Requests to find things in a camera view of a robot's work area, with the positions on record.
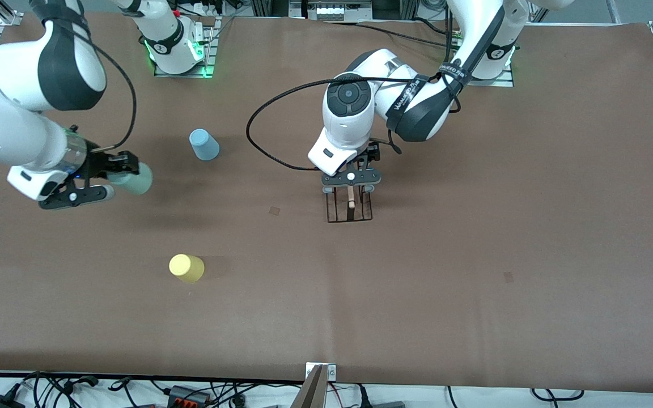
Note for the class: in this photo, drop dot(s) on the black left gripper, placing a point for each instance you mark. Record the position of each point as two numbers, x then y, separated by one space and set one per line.
370 154

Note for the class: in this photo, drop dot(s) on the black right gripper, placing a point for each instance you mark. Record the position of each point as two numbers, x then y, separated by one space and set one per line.
101 164

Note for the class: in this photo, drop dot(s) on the mint green plastic cup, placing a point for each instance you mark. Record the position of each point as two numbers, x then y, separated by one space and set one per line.
136 180

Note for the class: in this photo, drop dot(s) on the yellow plastic cup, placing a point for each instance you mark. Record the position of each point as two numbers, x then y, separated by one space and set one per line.
188 268

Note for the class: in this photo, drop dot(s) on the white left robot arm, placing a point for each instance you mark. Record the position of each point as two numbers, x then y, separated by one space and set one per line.
349 130

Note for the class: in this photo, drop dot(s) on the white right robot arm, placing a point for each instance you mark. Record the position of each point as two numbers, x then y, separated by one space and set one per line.
20 73

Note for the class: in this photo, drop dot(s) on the light blue plastic cup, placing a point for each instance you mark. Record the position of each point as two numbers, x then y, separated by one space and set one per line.
205 146

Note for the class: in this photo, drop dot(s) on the large paper table cover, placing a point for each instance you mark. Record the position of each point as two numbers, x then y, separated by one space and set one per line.
326 294

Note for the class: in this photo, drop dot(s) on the white power strip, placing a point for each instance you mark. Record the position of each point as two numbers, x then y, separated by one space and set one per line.
332 11

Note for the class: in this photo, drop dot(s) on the connector block with orange levers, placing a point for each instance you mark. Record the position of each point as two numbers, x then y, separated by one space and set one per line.
187 395

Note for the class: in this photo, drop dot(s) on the black plug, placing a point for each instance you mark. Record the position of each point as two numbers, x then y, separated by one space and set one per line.
363 399

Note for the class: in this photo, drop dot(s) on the black power adapter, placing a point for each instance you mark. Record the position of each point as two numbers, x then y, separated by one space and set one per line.
3 402

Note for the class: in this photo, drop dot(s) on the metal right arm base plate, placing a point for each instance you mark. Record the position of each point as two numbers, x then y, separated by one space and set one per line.
190 72

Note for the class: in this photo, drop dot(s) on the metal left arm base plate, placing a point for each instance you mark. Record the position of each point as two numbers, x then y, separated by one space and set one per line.
502 83

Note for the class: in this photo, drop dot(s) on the aluminium frame rail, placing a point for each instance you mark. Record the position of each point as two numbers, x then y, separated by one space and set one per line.
9 18

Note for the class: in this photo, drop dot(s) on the aluminium camera stand post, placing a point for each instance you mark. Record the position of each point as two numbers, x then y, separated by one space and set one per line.
312 394

